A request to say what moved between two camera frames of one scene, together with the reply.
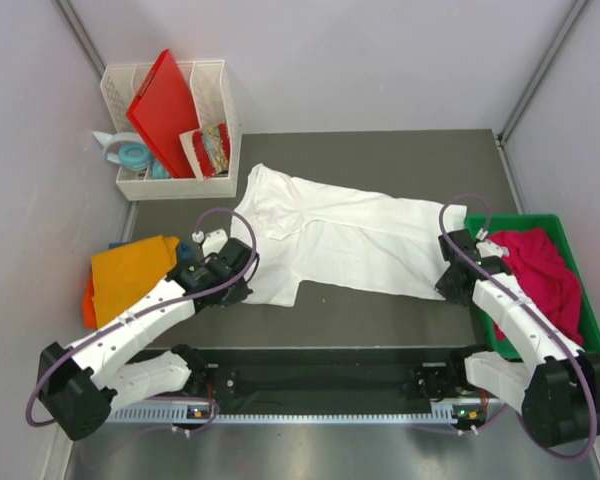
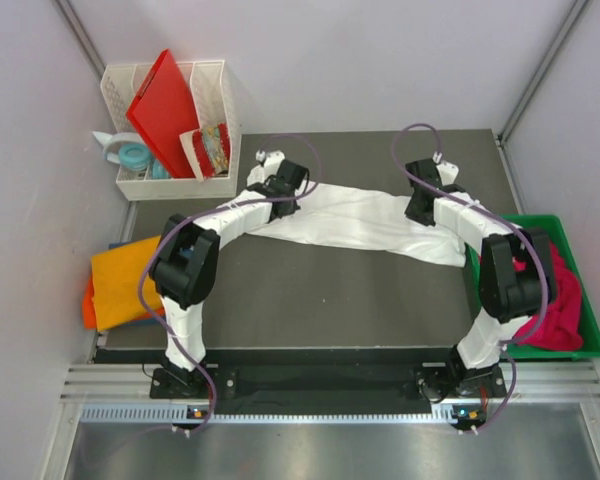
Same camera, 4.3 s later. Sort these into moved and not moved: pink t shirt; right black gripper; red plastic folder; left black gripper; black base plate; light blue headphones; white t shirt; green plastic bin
Moved: white t shirt; left black gripper; right black gripper
Not moved: green plastic bin; pink t shirt; black base plate; light blue headphones; red plastic folder
